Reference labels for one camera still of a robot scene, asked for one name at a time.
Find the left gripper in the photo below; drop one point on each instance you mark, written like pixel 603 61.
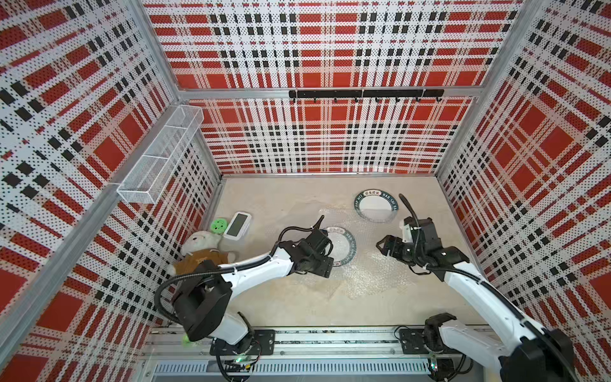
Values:
pixel 325 267

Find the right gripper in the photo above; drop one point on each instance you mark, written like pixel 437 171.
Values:
pixel 389 240

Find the grey rimmed plate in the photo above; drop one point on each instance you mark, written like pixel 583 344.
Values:
pixel 344 244
pixel 376 206

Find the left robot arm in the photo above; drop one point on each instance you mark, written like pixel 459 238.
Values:
pixel 199 301

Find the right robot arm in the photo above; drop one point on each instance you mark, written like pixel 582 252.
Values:
pixel 523 348

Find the white digital clock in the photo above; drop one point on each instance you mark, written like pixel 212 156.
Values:
pixel 238 226

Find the green round button toy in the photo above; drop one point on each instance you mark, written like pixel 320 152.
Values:
pixel 219 226

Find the white teddy bear toy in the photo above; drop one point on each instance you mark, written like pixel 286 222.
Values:
pixel 200 246

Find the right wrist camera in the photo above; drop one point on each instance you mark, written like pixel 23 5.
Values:
pixel 410 229

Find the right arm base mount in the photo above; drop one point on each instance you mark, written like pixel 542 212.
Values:
pixel 412 341

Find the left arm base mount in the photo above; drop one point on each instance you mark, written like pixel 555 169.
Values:
pixel 259 343

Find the black hook rail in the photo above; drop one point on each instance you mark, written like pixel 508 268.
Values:
pixel 358 94

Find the white wire mesh basket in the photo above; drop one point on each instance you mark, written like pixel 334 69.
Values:
pixel 171 137

